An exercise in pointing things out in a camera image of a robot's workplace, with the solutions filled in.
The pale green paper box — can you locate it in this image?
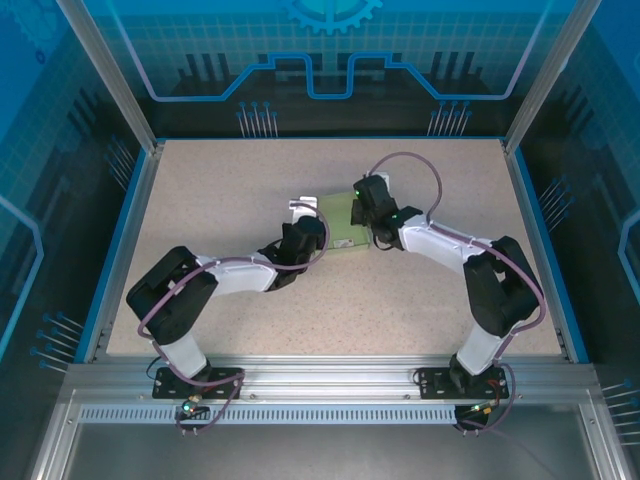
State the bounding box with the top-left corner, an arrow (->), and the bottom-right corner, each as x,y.
317,190 -> 374,259

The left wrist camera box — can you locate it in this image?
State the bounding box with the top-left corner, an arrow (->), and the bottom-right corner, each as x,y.
288,197 -> 320,221

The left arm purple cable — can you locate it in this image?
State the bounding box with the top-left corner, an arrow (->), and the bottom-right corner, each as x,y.
137,199 -> 331,436

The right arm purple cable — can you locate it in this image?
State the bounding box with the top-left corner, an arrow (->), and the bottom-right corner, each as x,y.
366,152 -> 546,435

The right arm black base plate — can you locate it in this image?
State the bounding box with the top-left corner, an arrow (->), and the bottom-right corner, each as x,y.
417,366 -> 511,400

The blue printed side wall panel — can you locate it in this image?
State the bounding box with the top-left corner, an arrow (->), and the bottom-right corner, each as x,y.
0,0 -> 151,480
514,0 -> 640,480

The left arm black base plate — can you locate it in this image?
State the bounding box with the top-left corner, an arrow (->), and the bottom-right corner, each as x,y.
152,366 -> 245,400

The aluminium side rail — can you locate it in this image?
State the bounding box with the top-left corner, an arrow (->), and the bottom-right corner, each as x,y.
82,142 -> 166,364
502,139 -> 571,361

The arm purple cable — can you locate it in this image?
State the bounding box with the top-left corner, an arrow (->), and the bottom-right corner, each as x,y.
366,152 -> 546,435
137,199 -> 331,436

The aluminium frame post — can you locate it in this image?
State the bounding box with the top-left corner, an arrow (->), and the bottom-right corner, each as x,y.
502,0 -> 604,154
54,0 -> 166,154

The aluminium mounting rail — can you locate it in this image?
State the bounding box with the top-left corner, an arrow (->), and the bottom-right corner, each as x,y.
64,357 -> 599,401

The blue printed back wall panel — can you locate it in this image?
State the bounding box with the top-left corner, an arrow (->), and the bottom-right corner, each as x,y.
82,0 -> 571,139

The slotted grey cable duct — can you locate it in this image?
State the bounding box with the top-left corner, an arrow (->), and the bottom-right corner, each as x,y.
77,403 -> 469,426

